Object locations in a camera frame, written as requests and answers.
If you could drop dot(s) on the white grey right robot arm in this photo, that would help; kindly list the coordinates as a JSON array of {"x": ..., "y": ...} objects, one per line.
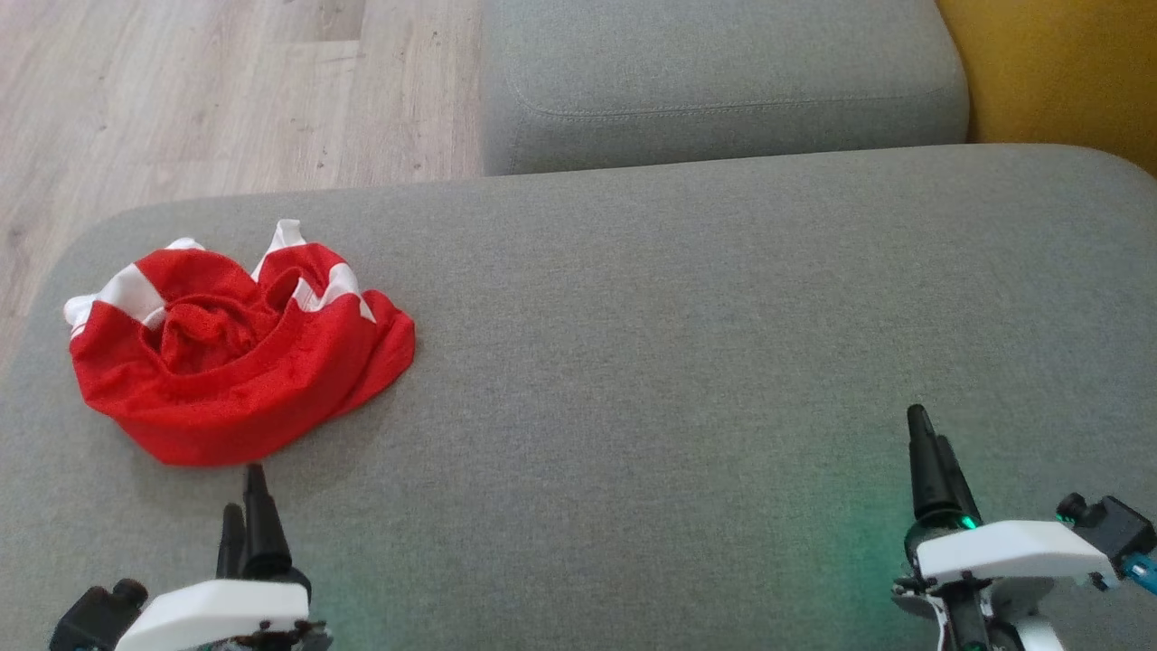
[{"x": 1035, "y": 638}]

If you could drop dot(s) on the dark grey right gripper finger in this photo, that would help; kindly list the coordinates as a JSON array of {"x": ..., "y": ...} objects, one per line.
[
  {"x": 963, "y": 497},
  {"x": 931, "y": 479}
]

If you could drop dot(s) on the large yellow sofa back cushion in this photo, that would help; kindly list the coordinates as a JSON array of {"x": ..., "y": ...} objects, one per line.
[{"x": 1067, "y": 63}]

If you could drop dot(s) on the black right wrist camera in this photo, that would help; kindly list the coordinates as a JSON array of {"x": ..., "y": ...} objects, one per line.
[{"x": 1116, "y": 529}]

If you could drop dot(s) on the red garment with white label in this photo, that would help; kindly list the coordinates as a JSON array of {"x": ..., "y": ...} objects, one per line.
[{"x": 226, "y": 380}]

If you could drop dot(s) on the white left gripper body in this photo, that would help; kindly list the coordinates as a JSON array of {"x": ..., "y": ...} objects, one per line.
[{"x": 217, "y": 615}]

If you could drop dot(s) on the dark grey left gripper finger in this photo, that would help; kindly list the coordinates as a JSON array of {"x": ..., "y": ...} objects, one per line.
[
  {"x": 231, "y": 542},
  {"x": 262, "y": 533}
]

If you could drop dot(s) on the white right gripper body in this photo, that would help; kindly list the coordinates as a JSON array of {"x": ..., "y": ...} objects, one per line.
[{"x": 1003, "y": 551}]

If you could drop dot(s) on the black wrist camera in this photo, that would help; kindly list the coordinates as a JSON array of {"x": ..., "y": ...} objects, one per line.
[
  {"x": 1116, "y": 529},
  {"x": 90, "y": 619}
]

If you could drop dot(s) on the grey sofa seat cushion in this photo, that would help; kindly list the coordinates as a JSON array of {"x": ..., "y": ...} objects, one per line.
[
  {"x": 723, "y": 72},
  {"x": 633, "y": 362}
]

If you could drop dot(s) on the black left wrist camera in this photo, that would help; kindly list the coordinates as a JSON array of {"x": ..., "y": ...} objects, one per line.
[{"x": 90, "y": 619}]

